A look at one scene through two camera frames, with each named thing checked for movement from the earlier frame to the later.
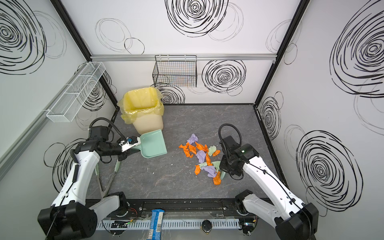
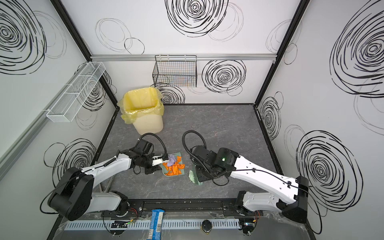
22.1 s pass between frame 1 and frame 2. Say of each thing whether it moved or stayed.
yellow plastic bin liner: stayed
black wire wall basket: stayed
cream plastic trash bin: stayed
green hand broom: moved
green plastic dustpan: moved
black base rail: stayed
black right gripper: moved
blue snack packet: stayed
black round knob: stayed
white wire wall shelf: stayed
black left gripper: moved
